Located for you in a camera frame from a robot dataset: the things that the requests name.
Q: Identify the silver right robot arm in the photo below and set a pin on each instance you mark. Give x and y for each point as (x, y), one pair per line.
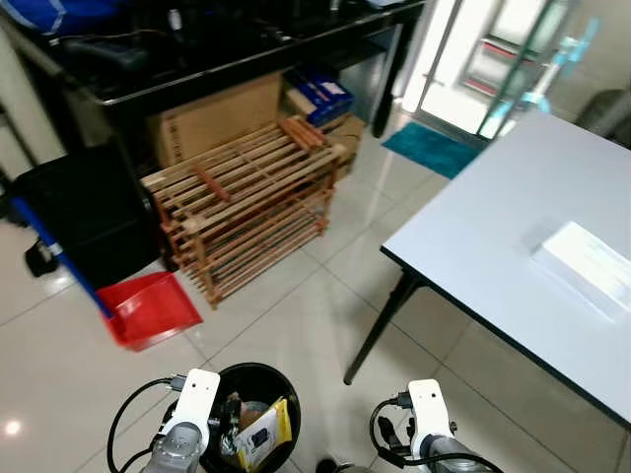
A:
(446, 456)

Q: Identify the black caster wheel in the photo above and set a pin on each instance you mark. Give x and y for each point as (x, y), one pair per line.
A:
(39, 259)

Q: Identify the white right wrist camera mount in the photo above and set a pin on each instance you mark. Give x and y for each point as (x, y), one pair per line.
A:
(429, 414)

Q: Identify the wooden slatted shoe rack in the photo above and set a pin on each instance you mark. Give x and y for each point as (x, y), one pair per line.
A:
(237, 177)

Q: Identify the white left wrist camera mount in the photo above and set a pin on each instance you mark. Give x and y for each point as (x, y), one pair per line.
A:
(197, 399)

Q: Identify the black desk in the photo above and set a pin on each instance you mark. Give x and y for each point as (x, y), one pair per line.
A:
(197, 49)

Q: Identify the brown paper trash piece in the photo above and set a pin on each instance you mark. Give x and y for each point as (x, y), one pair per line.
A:
(234, 409)

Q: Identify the small brown cardboard box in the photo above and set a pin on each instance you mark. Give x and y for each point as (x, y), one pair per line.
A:
(347, 133)

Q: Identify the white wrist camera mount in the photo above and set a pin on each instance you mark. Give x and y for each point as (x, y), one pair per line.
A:
(429, 414)
(197, 399)

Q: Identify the yellow snack packet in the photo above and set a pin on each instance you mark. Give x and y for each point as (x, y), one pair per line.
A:
(276, 424)

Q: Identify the large brown cardboard box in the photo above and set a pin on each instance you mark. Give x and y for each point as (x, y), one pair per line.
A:
(217, 118)

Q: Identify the white table with black legs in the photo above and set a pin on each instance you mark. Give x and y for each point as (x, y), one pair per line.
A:
(513, 197)

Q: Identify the blue bag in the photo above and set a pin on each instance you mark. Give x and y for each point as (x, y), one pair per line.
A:
(49, 15)

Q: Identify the teal floor mat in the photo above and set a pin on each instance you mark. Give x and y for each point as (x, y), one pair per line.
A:
(429, 150)

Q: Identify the dark robot right foot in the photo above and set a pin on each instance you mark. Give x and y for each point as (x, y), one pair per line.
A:
(335, 466)

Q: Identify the black round rubbish bin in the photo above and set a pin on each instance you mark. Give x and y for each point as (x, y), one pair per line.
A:
(261, 378)

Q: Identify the blue printed box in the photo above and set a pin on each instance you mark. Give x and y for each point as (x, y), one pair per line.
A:
(320, 94)

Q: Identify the glass door with metal frame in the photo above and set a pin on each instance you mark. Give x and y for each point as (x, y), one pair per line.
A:
(463, 59)

